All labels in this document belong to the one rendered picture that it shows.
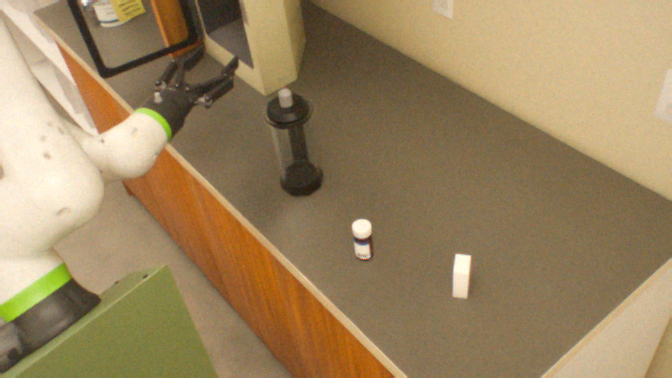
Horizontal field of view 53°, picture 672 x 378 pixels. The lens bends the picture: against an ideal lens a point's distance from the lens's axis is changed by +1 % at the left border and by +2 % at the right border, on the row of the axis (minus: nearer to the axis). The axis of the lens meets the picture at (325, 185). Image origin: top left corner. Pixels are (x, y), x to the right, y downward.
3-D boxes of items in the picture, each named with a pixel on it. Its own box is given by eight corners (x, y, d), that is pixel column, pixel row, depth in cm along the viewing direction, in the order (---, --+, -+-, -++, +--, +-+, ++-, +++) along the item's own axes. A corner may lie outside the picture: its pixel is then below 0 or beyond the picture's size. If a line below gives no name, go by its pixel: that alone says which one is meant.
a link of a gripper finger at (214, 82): (182, 87, 145) (186, 91, 144) (225, 69, 150) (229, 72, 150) (184, 101, 148) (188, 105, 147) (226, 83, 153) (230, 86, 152)
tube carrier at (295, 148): (305, 156, 164) (292, 87, 149) (333, 178, 158) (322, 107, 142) (270, 178, 160) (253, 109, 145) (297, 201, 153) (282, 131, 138)
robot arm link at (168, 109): (137, 139, 143) (174, 152, 141) (128, 96, 135) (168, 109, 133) (152, 123, 147) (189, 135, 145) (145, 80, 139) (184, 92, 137)
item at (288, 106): (293, 97, 150) (288, 73, 145) (318, 115, 144) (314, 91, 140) (260, 117, 146) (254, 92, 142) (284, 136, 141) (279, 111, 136)
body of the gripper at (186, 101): (183, 102, 139) (205, 78, 145) (147, 91, 141) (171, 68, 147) (186, 129, 144) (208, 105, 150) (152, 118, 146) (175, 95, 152)
